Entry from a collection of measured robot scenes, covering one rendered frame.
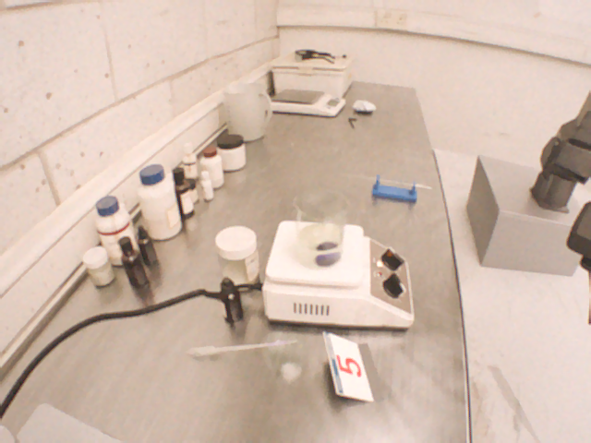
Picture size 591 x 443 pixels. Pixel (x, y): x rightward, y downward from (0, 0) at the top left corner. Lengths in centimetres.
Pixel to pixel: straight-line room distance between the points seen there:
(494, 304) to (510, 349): 9
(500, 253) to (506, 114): 139
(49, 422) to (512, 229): 72
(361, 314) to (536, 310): 30
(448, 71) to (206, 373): 168
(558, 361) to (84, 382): 65
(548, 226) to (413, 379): 34
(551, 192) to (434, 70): 128
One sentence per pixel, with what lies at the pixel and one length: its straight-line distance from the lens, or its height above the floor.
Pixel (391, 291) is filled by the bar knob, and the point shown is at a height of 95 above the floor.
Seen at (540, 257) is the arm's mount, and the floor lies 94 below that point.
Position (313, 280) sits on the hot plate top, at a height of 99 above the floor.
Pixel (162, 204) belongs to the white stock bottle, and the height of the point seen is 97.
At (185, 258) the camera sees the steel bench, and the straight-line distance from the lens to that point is 65.
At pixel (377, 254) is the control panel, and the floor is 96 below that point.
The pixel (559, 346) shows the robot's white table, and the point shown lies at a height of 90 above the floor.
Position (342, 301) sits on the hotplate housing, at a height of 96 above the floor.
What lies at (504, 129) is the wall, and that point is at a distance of 200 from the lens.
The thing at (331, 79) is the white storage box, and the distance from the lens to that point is 146.
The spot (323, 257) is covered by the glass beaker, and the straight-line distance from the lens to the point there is 45.
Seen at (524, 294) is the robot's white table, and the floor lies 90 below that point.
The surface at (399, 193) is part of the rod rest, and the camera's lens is 80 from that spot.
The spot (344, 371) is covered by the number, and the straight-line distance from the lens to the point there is 44.
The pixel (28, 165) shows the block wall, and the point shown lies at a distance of 65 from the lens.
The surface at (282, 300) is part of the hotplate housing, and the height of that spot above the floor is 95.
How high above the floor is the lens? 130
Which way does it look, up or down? 34 degrees down
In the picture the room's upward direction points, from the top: 1 degrees counter-clockwise
